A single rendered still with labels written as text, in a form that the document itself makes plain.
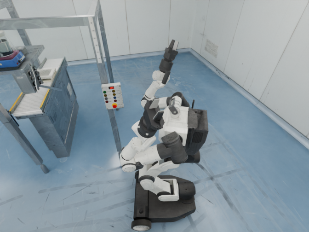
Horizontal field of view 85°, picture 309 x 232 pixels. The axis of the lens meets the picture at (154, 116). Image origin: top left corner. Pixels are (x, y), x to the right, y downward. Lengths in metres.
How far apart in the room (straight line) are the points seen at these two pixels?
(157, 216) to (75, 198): 0.99
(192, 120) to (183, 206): 1.12
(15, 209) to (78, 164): 0.76
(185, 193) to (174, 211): 0.22
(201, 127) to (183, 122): 0.11
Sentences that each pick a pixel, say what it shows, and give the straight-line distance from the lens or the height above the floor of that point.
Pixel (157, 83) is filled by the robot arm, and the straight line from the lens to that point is 1.34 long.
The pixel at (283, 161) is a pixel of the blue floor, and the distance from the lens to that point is 3.00.
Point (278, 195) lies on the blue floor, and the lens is 2.64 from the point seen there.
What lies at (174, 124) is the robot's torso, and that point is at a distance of 1.05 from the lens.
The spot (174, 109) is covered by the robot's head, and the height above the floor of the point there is 1.39.
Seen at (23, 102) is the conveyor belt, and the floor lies 0.94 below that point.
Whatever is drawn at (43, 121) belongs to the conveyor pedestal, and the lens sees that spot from 2.30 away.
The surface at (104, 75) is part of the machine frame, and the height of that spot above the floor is 1.29.
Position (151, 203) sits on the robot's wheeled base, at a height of 0.17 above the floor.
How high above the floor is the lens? 2.01
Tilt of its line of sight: 41 degrees down
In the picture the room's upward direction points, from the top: straight up
